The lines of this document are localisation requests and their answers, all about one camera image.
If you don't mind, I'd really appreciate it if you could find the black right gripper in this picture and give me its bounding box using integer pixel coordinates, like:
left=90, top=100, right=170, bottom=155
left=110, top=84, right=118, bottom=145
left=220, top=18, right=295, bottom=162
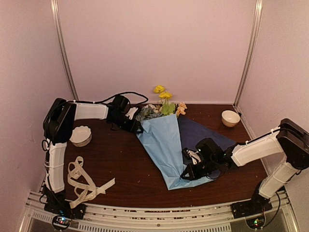
left=181, top=157, right=217, bottom=182

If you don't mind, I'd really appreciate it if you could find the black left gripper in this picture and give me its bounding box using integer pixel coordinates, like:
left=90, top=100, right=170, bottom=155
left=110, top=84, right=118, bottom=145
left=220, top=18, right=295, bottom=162
left=111, top=113, right=141, bottom=134

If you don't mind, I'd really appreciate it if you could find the blue wrapping paper sheet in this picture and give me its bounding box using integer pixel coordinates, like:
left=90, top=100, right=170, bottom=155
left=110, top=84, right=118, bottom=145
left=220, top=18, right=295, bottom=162
left=137, top=115, right=236, bottom=190

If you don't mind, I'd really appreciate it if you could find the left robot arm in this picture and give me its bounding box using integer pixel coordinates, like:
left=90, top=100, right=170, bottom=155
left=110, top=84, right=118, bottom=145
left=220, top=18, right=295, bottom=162
left=43, top=94, right=143, bottom=193

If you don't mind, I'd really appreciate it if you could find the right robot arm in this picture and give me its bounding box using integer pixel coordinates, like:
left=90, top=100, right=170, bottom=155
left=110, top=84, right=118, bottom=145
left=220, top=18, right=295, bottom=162
left=181, top=118, right=309, bottom=214

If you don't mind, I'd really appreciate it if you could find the white scalloped dish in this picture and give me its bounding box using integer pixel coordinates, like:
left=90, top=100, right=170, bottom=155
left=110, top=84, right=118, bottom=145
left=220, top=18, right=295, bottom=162
left=70, top=126, right=92, bottom=147

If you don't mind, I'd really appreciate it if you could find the white ceramic bowl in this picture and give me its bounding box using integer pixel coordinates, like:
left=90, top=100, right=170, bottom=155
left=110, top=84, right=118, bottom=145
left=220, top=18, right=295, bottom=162
left=221, top=110, right=240, bottom=128

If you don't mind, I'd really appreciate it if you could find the cream printed ribbon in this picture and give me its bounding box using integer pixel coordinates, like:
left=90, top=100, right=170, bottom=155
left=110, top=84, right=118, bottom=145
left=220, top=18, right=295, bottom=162
left=67, top=156, right=115, bottom=209

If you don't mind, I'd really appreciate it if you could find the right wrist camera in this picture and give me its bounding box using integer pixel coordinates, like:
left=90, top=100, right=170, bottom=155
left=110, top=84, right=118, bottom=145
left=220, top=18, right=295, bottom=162
left=182, top=148, right=202, bottom=165

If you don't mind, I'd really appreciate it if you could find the front aluminium rail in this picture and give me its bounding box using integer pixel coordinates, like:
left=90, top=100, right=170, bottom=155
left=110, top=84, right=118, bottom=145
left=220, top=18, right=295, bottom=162
left=24, top=188, right=297, bottom=232

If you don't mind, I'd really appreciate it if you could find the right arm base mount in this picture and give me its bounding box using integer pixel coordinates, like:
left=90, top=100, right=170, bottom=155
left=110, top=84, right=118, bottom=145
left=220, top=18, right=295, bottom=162
left=231, top=193, right=273, bottom=230

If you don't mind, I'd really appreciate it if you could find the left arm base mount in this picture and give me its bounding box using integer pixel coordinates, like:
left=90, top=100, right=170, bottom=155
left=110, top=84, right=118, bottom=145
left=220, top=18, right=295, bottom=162
left=43, top=185, right=86, bottom=232

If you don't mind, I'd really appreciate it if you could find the left aluminium corner post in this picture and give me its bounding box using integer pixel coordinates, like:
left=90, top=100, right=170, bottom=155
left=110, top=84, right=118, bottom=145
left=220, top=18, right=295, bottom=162
left=50, top=0, right=79, bottom=100

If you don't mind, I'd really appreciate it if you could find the aluminium corner post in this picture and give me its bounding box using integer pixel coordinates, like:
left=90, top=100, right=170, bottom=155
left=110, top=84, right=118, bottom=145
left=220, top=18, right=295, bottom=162
left=50, top=0, right=79, bottom=100
left=233, top=0, right=264, bottom=109

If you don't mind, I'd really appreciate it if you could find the right aluminium corner post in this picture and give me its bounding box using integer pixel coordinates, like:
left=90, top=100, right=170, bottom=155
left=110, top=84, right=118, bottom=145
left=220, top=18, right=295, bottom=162
left=233, top=0, right=264, bottom=109

